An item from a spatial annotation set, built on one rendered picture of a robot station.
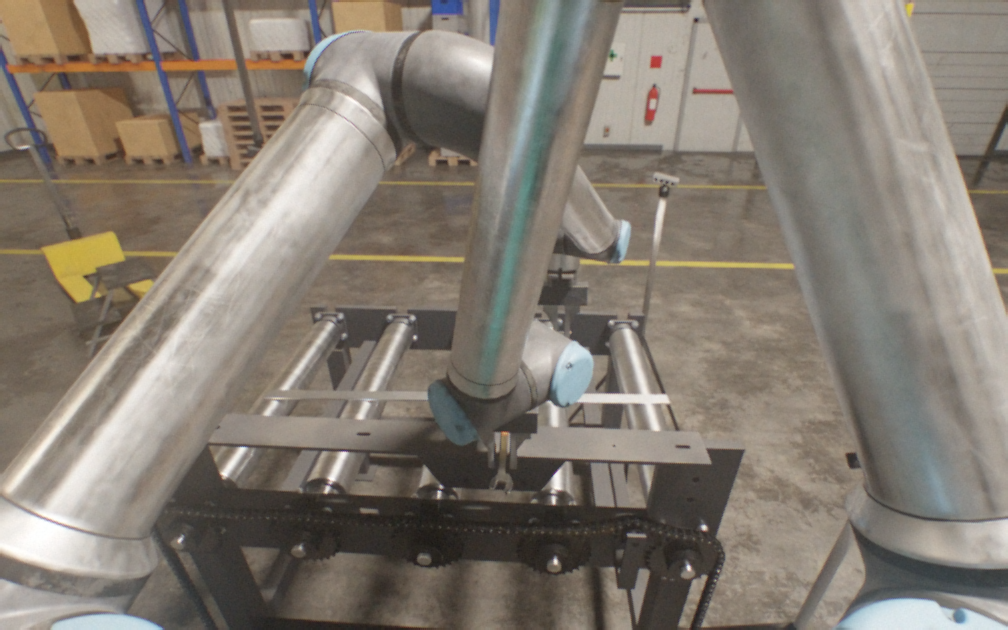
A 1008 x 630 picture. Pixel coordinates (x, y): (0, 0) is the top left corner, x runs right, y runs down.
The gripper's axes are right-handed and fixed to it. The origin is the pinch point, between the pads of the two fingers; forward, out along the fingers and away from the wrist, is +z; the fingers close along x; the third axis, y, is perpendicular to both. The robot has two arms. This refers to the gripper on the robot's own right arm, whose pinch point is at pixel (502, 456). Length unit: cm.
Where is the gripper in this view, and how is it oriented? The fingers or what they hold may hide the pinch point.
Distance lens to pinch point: 98.7
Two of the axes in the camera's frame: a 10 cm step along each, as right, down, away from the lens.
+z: 0.1, 8.7, 4.9
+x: 10.0, 0.3, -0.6
